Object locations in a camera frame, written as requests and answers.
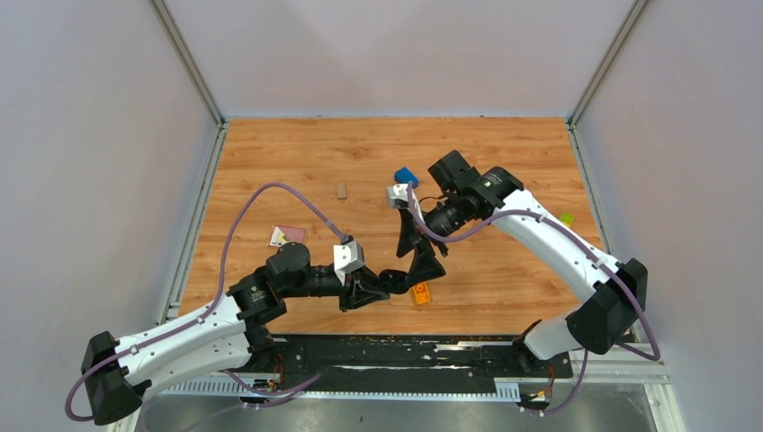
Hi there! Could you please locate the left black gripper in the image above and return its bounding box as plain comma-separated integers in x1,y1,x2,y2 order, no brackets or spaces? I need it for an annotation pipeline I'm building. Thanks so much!
282,265,391,313

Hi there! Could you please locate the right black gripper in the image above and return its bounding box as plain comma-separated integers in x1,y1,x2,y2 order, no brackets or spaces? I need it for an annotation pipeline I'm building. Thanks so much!
396,192,466,287

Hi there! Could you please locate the black earbud charging case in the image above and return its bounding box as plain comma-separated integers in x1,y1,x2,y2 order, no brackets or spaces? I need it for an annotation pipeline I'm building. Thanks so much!
378,269,410,295

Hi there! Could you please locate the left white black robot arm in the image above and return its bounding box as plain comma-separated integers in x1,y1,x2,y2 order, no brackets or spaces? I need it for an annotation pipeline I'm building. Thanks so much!
81,241,407,426

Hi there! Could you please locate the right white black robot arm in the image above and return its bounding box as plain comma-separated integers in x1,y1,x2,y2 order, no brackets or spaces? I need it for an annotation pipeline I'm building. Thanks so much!
386,150,648,376

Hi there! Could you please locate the orange toy brick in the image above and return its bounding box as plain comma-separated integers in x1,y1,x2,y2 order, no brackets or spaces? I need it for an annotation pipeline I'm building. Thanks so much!
412,283,432,305

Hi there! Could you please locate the blue toy block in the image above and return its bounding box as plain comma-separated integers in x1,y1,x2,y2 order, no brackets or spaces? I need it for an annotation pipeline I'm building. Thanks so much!
393,166,419,188

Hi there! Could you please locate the pink card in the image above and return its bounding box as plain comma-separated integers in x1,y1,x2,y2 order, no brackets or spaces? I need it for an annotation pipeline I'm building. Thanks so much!
268,225,308,248

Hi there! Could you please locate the green orange small block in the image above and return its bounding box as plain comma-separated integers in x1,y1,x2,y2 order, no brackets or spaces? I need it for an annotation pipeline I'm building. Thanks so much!
560,212,575,227

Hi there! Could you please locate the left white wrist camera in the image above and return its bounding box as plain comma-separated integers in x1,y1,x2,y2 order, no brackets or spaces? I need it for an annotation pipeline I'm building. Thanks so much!
333,236,365,284

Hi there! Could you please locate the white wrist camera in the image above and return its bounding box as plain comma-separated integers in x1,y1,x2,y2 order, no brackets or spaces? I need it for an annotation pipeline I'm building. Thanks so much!
385,184,424,220
333,236,365,284

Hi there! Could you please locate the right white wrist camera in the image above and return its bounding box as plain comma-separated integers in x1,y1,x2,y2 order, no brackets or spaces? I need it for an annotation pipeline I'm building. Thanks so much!
385,184,424,220

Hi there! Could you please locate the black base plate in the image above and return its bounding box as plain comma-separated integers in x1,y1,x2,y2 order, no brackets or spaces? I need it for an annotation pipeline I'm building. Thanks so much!
234,334,573,394

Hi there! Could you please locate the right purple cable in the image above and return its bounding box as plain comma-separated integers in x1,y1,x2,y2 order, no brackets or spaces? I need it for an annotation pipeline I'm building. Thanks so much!
405,181,661,417

